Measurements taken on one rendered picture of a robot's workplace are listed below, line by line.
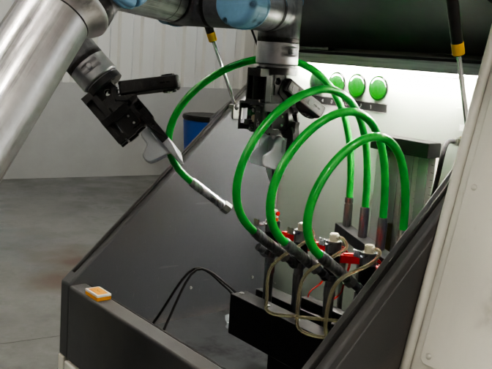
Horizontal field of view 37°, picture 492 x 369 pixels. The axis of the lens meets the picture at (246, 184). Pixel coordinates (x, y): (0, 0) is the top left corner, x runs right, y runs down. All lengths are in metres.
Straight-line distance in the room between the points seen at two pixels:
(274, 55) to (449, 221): 0.42
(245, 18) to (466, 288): 0.53
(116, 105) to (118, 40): 6.77
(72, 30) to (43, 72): 0.06
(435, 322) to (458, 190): 0.20
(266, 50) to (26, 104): 0.60
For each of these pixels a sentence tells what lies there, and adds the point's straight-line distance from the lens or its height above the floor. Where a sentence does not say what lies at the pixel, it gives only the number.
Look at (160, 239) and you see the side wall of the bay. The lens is 1.63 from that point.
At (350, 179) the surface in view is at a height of 1.20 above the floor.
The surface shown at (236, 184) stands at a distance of 1.20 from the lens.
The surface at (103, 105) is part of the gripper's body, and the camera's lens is 1.39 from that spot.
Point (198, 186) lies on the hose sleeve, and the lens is 1.40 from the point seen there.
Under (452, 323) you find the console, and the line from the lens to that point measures 1.12.
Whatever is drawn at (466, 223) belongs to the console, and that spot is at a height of 1.21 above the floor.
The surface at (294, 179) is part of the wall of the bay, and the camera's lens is 1.75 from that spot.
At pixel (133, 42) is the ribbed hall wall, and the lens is 8.23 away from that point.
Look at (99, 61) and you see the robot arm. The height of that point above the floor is 1.40.
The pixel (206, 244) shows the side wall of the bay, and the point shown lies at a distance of 1.70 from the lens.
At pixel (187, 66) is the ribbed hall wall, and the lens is 8.47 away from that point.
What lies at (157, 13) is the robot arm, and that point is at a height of 1.48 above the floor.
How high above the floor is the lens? 1.43
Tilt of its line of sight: 10 degrees down
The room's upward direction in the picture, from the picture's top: 4 degrees clockwise
